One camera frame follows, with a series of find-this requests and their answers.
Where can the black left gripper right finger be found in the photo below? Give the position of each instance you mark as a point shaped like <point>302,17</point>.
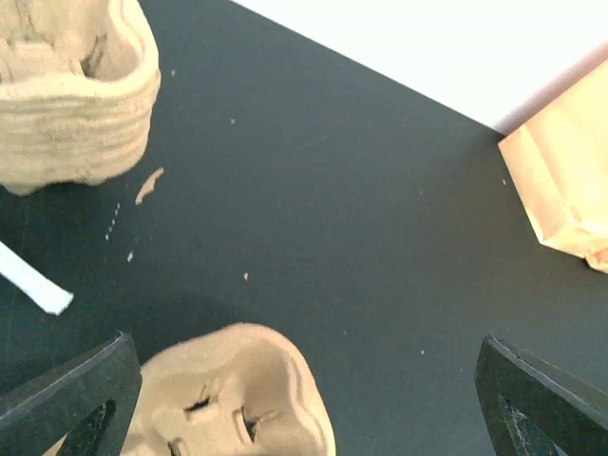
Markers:
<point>532,407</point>

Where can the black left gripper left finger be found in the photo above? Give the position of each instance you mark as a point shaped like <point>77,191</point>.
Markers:
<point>85,404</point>

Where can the brown pulp cup carrier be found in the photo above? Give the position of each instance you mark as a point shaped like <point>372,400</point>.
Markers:
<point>245,389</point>

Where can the small brown paper bag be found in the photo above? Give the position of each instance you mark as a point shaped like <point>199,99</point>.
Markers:
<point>557,161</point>

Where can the white wrapped straw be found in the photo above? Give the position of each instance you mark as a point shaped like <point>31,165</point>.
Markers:
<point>47,295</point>

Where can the pulp scrap on table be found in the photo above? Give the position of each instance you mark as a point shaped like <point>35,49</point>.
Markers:
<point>148,185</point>

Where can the stack of pulp cup carriers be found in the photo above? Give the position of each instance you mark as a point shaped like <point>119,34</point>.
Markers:
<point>79,80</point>

